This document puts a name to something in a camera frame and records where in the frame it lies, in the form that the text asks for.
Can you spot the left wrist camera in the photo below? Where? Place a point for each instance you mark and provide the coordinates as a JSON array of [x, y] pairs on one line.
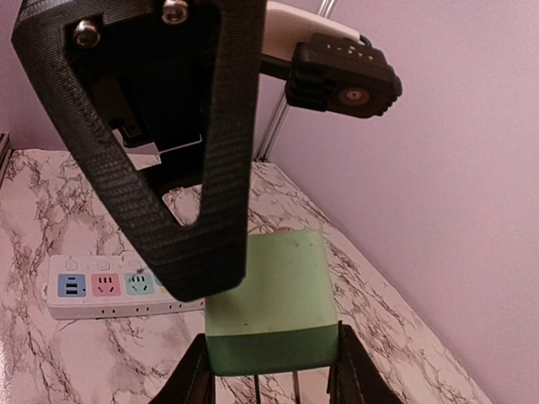
[[357, 79]]

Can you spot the white pastel power strip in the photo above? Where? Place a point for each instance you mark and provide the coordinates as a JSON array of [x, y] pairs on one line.
[[98, 287]]

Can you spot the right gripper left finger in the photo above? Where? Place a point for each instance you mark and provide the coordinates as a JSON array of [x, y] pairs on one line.
[[192, 381]]

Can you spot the green plug adapter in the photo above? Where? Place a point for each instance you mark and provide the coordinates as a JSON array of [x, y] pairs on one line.
[[282, 317]]

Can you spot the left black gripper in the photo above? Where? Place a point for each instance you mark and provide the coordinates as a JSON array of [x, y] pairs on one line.
[[159, 116]]

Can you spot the left aluminium frame post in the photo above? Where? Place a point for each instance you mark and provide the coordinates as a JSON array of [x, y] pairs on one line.
[[301, 89]]

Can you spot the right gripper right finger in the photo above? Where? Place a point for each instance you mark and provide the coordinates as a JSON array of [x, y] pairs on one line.
[[354, 378]]

